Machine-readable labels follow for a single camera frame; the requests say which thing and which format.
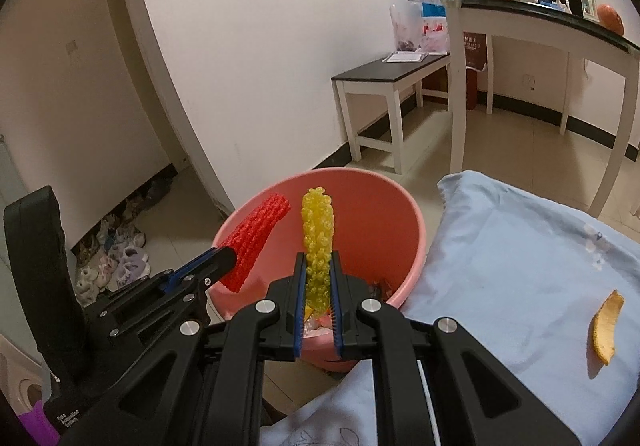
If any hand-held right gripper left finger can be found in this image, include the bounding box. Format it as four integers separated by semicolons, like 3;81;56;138
59;252;308;446

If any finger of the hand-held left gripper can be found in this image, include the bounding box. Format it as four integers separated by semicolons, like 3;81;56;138
161;247;227;288
192;251;241;298

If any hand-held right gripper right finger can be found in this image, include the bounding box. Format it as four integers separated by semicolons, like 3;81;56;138
329;250;582;446

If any red foam fruit net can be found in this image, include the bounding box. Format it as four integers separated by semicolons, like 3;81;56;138
218;194;292;293

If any yellow foam fruit net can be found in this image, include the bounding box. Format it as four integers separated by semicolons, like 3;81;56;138
300;186;335;323

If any pink plastic bucket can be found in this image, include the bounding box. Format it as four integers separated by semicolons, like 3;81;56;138
206;167;427;373

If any pile of shoes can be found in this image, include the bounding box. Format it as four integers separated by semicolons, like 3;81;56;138
75;178;174;305

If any light blue floral bedsheet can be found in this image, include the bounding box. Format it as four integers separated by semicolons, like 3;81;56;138
260;169;640;446

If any low white bench black top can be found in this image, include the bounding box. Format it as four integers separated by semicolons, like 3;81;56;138
331;51;453;175

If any long orange peel strip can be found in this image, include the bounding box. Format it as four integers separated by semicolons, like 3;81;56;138
591;289;626;366

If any white paper card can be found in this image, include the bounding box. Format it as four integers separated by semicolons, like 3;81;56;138
382;52;430;64

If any dark red carton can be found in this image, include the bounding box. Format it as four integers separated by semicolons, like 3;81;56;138
462;32;489;111

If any clear bag with red contents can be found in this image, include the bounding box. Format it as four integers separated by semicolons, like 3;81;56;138
389;3;451;53

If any tall white table black top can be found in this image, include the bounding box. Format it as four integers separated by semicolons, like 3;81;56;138
407;0;640;219

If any orange red ball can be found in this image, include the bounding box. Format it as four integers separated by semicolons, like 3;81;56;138
596;3;625;35

